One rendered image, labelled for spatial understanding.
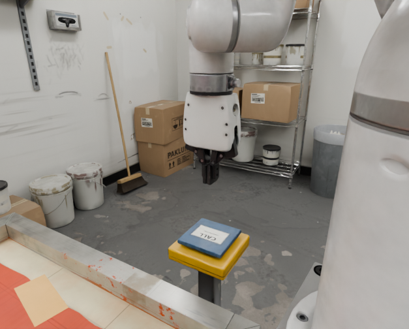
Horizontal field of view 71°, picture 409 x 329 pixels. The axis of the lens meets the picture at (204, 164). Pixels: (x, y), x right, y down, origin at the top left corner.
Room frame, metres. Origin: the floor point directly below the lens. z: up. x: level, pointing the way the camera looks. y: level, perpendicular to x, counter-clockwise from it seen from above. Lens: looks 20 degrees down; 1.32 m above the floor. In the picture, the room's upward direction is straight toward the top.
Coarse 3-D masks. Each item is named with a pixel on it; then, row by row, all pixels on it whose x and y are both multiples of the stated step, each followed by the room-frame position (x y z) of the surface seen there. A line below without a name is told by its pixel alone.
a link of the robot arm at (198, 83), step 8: (192, 80) 0.49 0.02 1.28; (200, 80) 0.48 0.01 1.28; (208, 80) 0.48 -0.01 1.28; (216, 80) 0.48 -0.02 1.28; (224, 80) 0.48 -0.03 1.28; (232, 80) 0.49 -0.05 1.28; (192, 88) 0.49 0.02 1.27; (200, 88) 0.48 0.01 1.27; (208, 88) 0.48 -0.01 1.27; (216, 88) 0.48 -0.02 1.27; (224, 88) 0.48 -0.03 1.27; (232, 88) 0.49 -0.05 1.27
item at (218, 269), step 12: (240, 240) 0.52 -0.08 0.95; (168, 252) 0.49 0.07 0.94; (180, 252) 0.48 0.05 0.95; (192, 252) 0.48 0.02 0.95; (228, 252) 0.48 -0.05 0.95; (240, 252) 0.49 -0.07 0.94; (192, 264) 0.46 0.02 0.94; (204, 264) 0.45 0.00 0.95; (216, 264) 0.44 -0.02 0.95; (228, 264) 0.44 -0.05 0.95; (204, 276) 0.50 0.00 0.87; (216, 276) 0.43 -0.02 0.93; (204, 288) 0.50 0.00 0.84; (216, 288) 0.50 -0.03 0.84; (216, 300) 0.50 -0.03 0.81
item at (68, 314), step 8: (64, 312) 0.33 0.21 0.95; (72, 312) 0.33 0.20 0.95; (48, 320) 0.32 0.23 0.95; (56, 320) 0.32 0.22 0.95; (64, 320) 0.32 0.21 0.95; (72, 320) 0.32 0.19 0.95; (80, 320) 0.32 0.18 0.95; (32, 328) 0.30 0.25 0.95; (40, 328) 0.30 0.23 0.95; (48, 328) 0.30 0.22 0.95; (56, 328) 0.30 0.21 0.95; (64, 328) 0.30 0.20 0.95; (72, 328) 0.30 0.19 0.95; (80, 328) 0.30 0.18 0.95; (88, 328) 0.30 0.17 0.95; (96, 328) 0.30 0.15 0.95
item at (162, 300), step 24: (0, 240) 0.51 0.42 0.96; (24, 240) 0.49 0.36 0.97; (48, 240) 0.46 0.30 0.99; (72, 240) 0.46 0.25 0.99; (72, 264) 0.41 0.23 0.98; (96, 264) 0.40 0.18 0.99; (120, 264) 0.40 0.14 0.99; (120, 288) 0.36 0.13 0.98; (144, 288) 0.34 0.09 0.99; (168, 288) 0.34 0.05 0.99; (168, 312) 0.31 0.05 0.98; (192, 312) 0.30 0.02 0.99; (216, 312) 0.30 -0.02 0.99
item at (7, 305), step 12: (0, 264) 0.44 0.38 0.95; (0, 276) 0.41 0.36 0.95; (12, 276) 0.41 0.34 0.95; (24, 276) 0.41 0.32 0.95; (0, 288) 0.38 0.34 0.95; (12, 288) 0.38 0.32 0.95; (0, 300) 0.35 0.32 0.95; (12, 300) 0.35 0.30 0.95; (0, 312) 0.33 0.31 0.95; (12, 312) 0.33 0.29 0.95; (24, 312) 0.33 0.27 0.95; (0, 324) 0.31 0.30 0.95; (12, 324) 0.31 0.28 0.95; (24, 324) 0.31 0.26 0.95
